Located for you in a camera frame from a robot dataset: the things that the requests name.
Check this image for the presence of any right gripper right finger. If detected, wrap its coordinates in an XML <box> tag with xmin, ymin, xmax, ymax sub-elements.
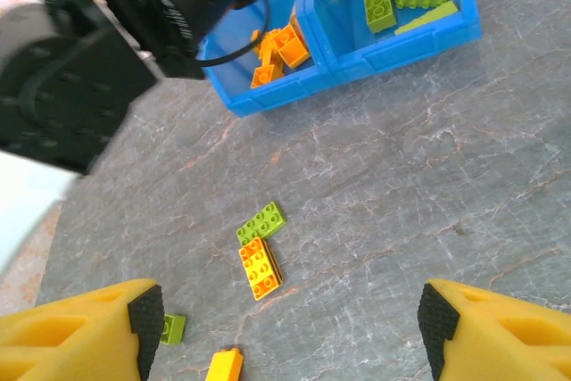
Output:
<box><xmin>417</xmin><ymin>277</ymin><xmax>571</xmax><ymax>381</ymax></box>

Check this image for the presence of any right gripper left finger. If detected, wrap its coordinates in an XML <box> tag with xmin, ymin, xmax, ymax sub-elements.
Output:
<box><xmin>0</xmin><ymin>277</ymin><xmax>165</xmax><ymax>381</ymax></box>

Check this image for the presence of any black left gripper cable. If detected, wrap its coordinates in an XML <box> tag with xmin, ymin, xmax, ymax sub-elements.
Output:
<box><xmin>194</xmin><ymin>0</ymin><xmax>272</xmax><ymax>65</ymax></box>

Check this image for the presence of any orange sloped lego brick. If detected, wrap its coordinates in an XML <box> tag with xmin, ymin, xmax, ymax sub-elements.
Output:
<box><xmin>260</xmin><ymin>35</ymin><xmax>276</xmax><ymax>69</ymax></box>

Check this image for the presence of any small green lego brick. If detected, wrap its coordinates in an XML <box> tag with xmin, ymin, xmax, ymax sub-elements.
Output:
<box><xmin>160</xmin><ymin>313</ymin><xmax>187</xmax><ymax>346</ymax></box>

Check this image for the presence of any blue plastic bin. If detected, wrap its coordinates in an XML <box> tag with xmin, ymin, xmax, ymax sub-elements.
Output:
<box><xmin>195</xmin><ymin>0</ymin><xmax>334</xmax><ymax>118</ymax></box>
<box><xmin>296</xmin><ymin>0</ymin><xmax>484</xmax><ymax>83</ymax></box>

